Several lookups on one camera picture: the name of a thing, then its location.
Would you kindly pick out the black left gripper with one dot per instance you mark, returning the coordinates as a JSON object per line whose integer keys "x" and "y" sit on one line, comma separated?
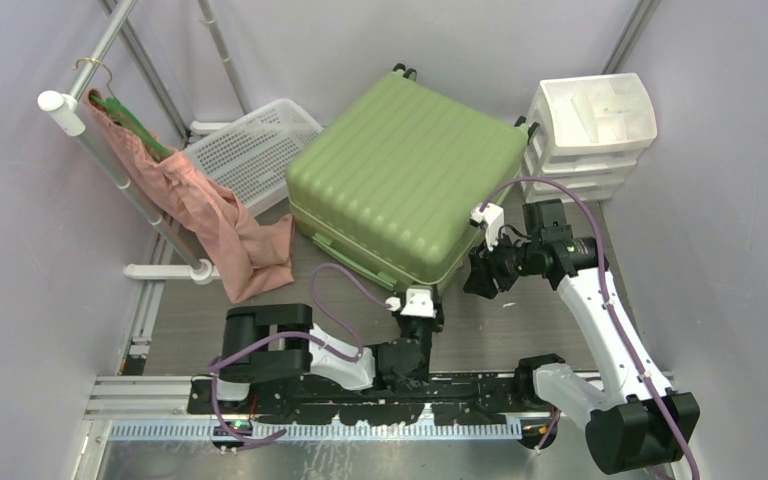
{"x": 437, "y": 321}

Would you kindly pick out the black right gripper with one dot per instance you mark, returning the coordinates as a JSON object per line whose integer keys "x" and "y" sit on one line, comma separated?
{"x": 485, "y": 267}

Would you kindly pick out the green ribbed hard-shell suitcase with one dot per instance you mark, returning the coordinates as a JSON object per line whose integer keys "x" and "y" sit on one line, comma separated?
{"x": 388, "y": 187}

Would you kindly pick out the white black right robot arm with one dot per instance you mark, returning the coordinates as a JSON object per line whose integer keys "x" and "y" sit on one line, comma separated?
{"x": 634, "y": 418}

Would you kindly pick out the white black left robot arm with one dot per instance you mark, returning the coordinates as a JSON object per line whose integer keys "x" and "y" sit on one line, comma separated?
{"x": 276, "y": 342}

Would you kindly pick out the white plastic drawer organizer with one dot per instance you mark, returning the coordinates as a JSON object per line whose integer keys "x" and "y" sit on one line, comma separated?
{"x": 587, "y": 133}

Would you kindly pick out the pink cloth garment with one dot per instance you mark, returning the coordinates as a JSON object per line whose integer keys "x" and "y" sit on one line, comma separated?
{"x": 251, "y": 258}

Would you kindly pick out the white perforated plastic basket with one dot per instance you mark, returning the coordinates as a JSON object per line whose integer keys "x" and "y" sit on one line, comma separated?
{"x": 249, "y": 156}

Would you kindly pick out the green clothes hanger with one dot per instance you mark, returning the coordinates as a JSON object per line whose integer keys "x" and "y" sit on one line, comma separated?
{"x": 123, "y": 117}

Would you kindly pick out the white and silver clothes rack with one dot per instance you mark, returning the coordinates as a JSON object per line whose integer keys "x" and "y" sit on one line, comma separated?
{"x": 63, "y": 110}

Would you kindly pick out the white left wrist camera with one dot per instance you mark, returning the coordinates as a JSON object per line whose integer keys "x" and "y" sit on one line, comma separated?
{"x": 416, "y": 301}

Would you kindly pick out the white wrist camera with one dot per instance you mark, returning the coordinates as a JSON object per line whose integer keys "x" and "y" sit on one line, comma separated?
{"x": 416, "y": 301}
{"x": 490, "y": 218}

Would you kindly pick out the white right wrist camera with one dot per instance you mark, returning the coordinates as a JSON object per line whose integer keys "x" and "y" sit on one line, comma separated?
{"x": 490, "y": 218}

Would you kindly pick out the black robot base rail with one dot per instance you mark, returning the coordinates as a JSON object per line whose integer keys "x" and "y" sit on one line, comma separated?
{"x": 451, "y": 406}

